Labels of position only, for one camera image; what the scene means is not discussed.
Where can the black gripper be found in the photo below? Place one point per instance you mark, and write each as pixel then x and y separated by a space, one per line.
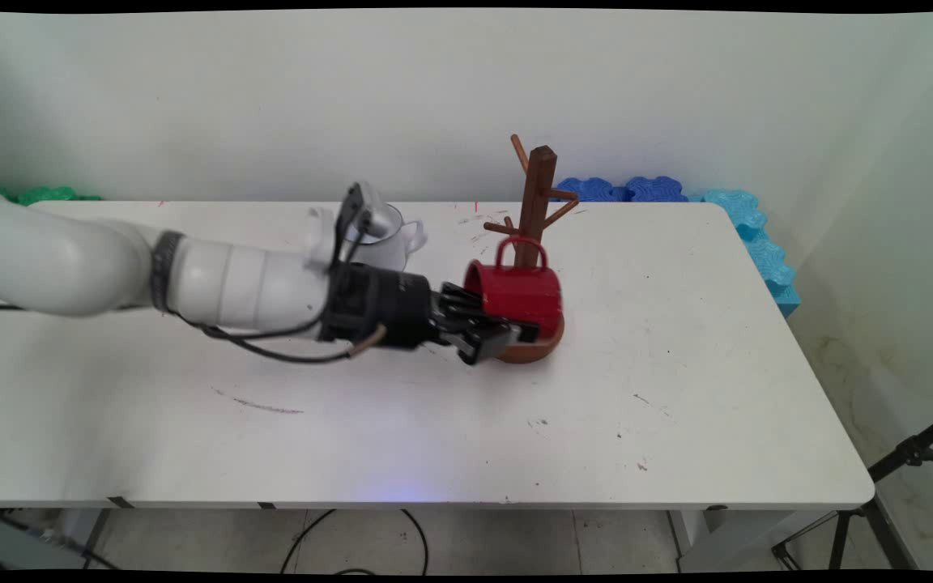
pixel 381 308

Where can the red enamel mug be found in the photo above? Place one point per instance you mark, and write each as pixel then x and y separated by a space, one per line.
pixel 523 295

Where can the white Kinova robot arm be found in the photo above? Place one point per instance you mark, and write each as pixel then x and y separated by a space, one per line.
pixel 53 259

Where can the white ceramic pitcher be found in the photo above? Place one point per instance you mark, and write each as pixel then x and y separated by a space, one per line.
pixel 392 243

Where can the brown wooden mug tree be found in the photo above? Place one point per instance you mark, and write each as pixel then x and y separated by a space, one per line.
pixel 535 190

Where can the dark blue foam mat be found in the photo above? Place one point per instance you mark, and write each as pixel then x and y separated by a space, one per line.
pixel 655 189
pixel 592 189

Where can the cyan foam mat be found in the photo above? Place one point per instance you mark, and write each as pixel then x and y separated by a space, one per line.
pixel 766 251

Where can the white table leg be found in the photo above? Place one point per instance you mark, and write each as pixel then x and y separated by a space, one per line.
pixel 726 538

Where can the green foam mat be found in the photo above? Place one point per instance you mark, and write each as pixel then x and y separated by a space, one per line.
pixel 49 195

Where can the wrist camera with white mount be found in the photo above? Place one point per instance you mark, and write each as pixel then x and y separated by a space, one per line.
pixel 355 210

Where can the black camera tripod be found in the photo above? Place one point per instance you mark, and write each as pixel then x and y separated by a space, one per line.
pixel 879 494

